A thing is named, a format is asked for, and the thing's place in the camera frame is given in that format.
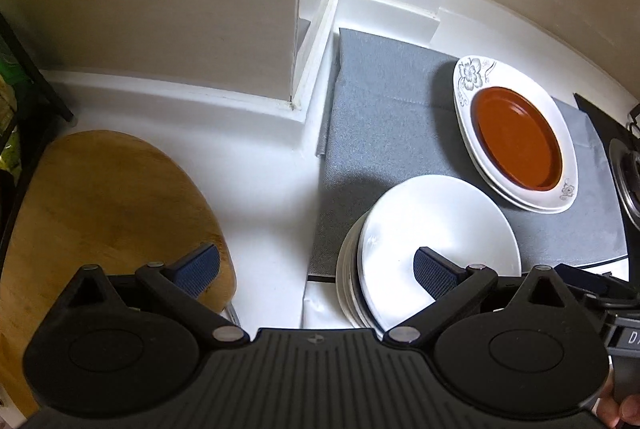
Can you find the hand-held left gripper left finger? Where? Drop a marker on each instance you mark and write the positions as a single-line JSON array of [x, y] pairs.
[[201, 270]]

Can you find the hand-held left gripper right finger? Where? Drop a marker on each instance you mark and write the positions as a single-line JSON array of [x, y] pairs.
[[432, 271]]

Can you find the stack of white plates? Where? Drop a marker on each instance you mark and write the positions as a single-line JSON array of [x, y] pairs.
[[450, 219]]

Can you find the cream white bowl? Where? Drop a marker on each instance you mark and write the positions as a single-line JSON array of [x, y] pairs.
[[351, 269], [340, 274]]

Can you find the white square floral plate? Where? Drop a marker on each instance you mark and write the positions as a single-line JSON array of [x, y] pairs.
[[462, 74], [482, 176]]

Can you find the brown round plate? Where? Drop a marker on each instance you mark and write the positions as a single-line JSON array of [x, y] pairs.
[[515, 139]]

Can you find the person's right hand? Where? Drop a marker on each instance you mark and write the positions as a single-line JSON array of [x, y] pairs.
[[627, 416]]

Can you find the round wooden cutting board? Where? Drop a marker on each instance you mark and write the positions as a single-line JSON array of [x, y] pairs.
[[100, 209]]

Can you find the grey table mat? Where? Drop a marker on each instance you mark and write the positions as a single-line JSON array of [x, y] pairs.
[[390, 124]]

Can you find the steel gas burner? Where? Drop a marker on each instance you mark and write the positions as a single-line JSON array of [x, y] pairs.
[[627, 179]]

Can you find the black pot support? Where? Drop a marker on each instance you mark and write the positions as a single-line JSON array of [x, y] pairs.
[[634, 119]]

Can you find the green yellow packet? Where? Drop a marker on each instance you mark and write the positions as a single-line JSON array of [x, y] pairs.
[[7, 149]]

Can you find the black storage rack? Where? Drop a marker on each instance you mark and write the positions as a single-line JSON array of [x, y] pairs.
[[30, 74]]

